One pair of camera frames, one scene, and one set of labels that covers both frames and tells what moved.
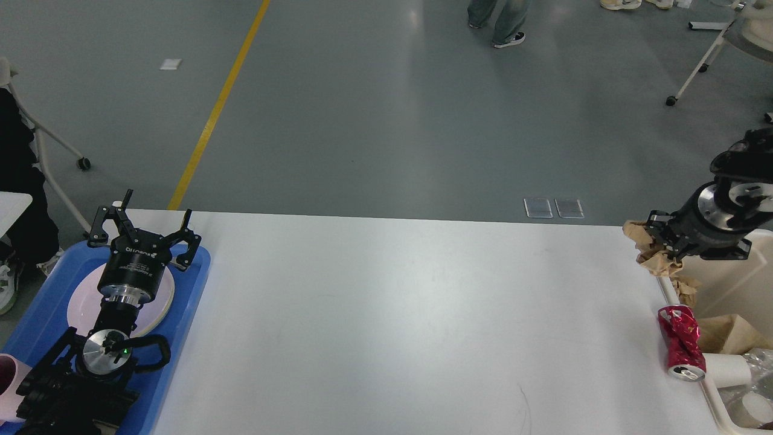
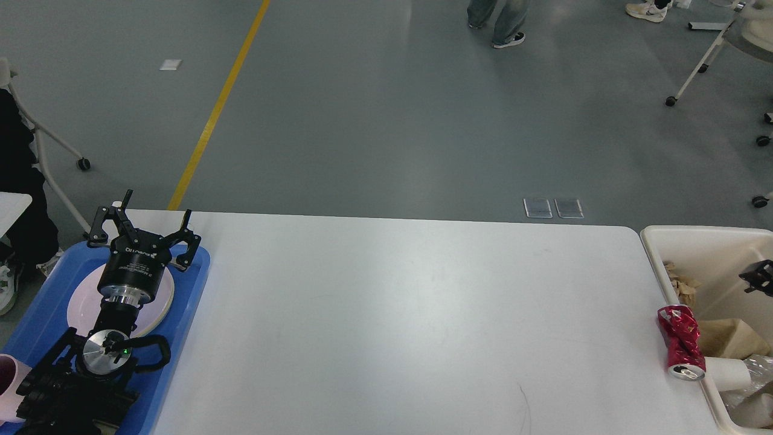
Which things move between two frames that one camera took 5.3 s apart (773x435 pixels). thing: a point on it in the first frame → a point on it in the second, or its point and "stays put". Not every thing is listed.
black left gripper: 133,272 stays put
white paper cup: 726,370 stays put
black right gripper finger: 657,223 → 760,277
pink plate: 86,303 stays put
